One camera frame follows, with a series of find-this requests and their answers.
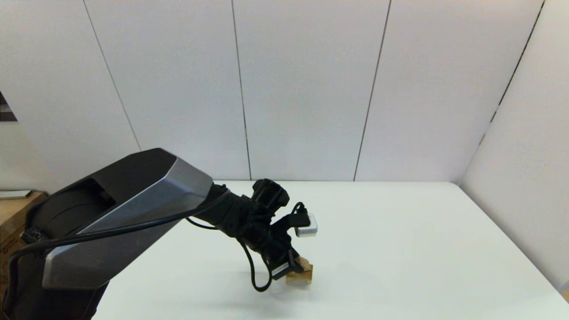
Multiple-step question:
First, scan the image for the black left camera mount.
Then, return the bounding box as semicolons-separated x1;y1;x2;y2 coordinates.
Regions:
271;202;312;240

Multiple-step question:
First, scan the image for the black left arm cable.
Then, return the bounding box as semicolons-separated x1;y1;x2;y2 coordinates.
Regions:
4;191;274;320

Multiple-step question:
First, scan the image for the brown cardboard box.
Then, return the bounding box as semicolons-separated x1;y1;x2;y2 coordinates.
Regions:
0;224;27;272
0;191;48;236

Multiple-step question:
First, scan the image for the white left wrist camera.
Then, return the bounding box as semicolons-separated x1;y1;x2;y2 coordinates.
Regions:
295;213;318;237

